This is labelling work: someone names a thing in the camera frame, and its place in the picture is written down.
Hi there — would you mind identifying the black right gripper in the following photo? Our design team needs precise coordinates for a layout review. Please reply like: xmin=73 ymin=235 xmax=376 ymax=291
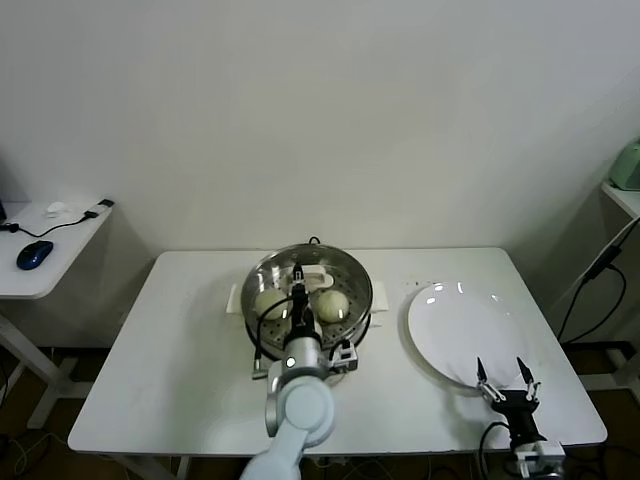
xmin=476 ymin=356 xmax=545 ymax=447

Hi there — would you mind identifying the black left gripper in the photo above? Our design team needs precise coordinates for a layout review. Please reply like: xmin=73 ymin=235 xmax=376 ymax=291
xmin=288 ymin=260 xmax=318 ymax=343

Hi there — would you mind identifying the glass lid with white handle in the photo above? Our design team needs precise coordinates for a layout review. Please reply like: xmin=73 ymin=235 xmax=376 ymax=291
xmin=241 ymin=243 xmax=375 ymax=347

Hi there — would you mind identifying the white steamed baozi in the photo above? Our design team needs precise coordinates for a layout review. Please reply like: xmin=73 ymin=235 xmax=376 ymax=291
xmin=310 ymin=290 xmax=350 ymax=324
xmin=254 ymin=289 xmax=290 ymax=321

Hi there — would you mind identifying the stainless steel steamer basket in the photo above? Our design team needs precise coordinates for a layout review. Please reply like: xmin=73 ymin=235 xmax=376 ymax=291
xmin=241 ymin=243 xmax=375 ymax=361

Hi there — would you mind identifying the white round plate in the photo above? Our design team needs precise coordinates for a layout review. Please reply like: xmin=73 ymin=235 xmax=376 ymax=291
xmin=407 ymin=282 xmax=530 ymax=396

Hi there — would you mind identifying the black power adapter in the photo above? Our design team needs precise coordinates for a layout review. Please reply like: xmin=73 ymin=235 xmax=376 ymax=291
xmin=584 ymin=243 xmax=625 ymax=282

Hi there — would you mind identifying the white side table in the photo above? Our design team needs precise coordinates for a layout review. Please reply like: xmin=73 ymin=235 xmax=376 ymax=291
xmin=599 ymin=180 xmax=640 ymax=221

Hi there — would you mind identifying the white side desk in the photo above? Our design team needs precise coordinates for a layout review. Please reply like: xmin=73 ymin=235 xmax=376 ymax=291
xmin=0 ymin=199 xmax=115 ymax=431

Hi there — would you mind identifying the green appliance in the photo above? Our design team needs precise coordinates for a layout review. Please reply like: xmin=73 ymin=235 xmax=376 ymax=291
xmin=608 ymin=139 xmax=640 ymax=193

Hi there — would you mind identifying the blue computer mouse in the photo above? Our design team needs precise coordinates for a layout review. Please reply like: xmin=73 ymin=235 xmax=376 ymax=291
xmin=16 ymin=240 xmax=55 ymax=271

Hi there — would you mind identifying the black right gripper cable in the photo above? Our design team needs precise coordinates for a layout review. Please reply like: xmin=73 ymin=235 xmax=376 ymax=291
xmin=478 ymin=420 xmax=517 ymax=480

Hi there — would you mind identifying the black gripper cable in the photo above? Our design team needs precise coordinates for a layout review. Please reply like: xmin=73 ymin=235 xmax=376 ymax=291
xmin=251 ymin=294 xmax=297 ymax=381
xmin=478 ymin=420 xmax=517 ymax=480

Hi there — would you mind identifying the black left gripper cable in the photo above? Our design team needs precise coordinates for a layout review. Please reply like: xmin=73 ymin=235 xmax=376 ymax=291
xmin=251 ymin=294 xmax=297 ymax=381

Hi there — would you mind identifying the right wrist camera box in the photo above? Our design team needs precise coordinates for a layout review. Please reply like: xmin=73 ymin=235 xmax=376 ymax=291
xmin=512 ymin=438 xmax=567 ymax=476

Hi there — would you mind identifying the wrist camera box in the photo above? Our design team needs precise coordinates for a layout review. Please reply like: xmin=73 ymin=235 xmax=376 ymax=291
xmin=512 ymin=438 xmax=567 ymax=476
xmin=328 ymin=341 xmax=361 ymax=374

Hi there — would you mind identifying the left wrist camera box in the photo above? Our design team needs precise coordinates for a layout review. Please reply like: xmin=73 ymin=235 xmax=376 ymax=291
xmin=328 ymin=341 xmax=361 ymax=374

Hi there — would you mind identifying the black hanging cable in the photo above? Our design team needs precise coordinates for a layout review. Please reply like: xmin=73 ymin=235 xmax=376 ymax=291
xmin=555 ymin=264 xmax=629 ymax=346

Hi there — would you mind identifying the white cable duct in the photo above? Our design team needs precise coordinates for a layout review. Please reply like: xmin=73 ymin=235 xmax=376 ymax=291
xmin=552 ymin=218 xmax=640 ymax=311

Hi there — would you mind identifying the black desk cable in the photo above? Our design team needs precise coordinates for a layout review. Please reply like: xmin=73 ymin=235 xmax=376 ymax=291
xmin=0 ymin=210 xmax=99 ymax=239

